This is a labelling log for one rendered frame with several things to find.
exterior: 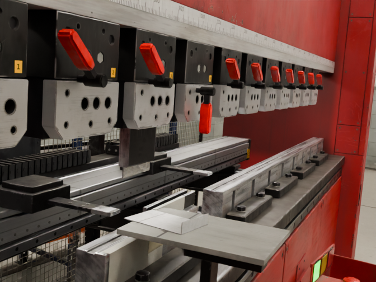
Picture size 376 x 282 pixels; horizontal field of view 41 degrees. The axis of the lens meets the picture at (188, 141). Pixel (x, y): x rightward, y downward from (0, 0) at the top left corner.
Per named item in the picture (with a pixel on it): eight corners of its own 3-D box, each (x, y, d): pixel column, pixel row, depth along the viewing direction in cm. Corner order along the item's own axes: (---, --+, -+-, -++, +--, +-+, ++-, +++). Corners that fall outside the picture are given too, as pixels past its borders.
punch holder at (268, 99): (263, 111, 155) (268, 57, 153) (237, 109, 159) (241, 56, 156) (275, 109, 169) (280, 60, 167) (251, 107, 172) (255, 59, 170)
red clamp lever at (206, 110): (209, 134, 104) (212, 87, 102) (191, 132, 105) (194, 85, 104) (212, 134, 105) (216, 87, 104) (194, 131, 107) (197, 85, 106)
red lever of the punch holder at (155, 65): (156, 41, 78) (174, 82, 85) (133, 40, 79) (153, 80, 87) (151, 49, 77) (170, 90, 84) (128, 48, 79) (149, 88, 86)
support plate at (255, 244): (263, 266, 77) (264, 260, 76) (116, 234, 87) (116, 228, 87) (290, 235, 93) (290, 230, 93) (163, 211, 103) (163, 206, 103)
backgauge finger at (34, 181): (97, 229, 91) (98, 201, 90) (-12, 205, 101) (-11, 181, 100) (131, 214, 102) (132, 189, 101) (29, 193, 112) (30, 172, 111)
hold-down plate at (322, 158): (318, 166, 244) (319, 160, 244) (307, 165, 247) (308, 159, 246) (328, 159, 272) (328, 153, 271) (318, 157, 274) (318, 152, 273)
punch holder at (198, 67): (183, 123, 101) (189, 39, 99) (146, 118, 104) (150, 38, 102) (210, 119, 114) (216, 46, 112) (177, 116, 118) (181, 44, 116)
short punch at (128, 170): (127, 179, 90) (130, 126, 88) (117, 177, 90) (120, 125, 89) (153, 170, 99) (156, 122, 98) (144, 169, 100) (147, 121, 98)
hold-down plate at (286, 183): (279, 198, 172) (280, 189, 171) (263, 196, 174) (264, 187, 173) (297, 183, 199) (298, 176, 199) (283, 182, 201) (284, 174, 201)
